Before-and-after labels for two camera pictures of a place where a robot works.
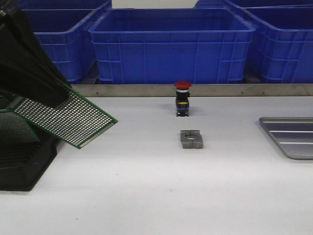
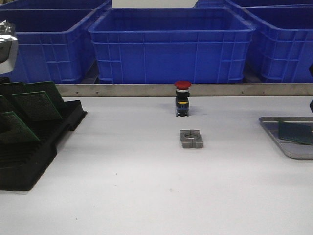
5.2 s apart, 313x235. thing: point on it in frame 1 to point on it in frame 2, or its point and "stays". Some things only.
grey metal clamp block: x=191 y=139 stays
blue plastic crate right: x=282 y=46 stays
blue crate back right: x=244 y=4 stays
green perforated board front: x=77 y=120 to x=301 y=132
